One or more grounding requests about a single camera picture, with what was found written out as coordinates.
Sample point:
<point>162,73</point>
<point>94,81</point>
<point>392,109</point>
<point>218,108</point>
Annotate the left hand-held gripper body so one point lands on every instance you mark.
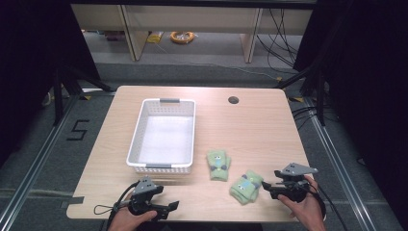
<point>144,192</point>

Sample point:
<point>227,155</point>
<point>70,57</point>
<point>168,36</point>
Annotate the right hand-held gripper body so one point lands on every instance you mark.
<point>293,183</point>

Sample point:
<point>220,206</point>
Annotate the green sock pair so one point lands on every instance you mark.
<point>245,187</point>
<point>218,165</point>

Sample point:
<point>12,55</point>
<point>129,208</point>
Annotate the white plastic basket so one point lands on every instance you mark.
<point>165,134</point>

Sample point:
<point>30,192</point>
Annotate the person's right hand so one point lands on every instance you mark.
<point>304,211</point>

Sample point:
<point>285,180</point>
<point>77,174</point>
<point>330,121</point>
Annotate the person's left hand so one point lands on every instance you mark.
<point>128,219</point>

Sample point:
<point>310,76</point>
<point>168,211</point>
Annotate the grey tape strip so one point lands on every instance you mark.
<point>72,201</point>

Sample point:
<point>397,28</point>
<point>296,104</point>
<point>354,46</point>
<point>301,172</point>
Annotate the black metal stand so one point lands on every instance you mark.
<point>58,96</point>
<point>320,96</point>

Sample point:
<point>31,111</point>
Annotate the black curtain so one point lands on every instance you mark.
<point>32,64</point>
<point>369,80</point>

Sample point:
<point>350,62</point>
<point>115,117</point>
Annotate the yellow packet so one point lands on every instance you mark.
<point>155,37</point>

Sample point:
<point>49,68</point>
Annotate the aluminium floor rail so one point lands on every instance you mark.
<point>340,163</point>
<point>35,163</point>

